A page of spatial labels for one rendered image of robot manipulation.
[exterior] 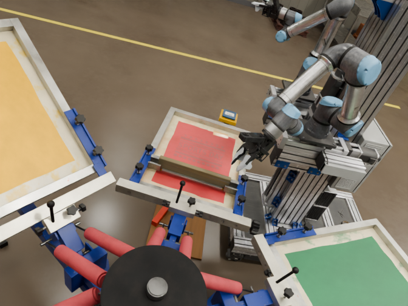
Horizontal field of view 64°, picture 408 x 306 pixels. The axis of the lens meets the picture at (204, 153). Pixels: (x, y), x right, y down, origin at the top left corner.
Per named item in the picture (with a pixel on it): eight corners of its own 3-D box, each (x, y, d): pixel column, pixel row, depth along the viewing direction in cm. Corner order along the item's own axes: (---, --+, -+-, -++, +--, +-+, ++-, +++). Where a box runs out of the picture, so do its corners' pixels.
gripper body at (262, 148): (260, 164, 144) (280, 144, 141) (249, 155, 138) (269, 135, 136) (252, 154, 149) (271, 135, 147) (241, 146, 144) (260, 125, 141)
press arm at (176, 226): (175, 210, 161) (177, 203, 158) (187, 214, 161) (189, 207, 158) (166, 238, 147) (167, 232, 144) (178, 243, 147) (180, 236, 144)
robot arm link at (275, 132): (277, 127, 135) (266, 117, 141) (269, 135, 136) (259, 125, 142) (285, 135, 139) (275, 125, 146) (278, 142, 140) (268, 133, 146)
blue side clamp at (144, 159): (146, 153, 193) (147, 144, 189) (154, 156, 193) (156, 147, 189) (127, 188, 170) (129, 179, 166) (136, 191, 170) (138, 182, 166)
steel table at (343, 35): (339, 33, 846) (361, -10, 779) (367, 68, 692) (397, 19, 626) (312, 25, 836) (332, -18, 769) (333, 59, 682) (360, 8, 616)
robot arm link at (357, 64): (342, 116, 189) (359, 40, 144) (363, 132, 181) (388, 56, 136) (326, 127, 188) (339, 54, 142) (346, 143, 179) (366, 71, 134)
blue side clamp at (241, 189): (235, 181, 194) (239, 173, 190) (243, 184, 194) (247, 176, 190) (229, 220, 171) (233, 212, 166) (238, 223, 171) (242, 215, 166)
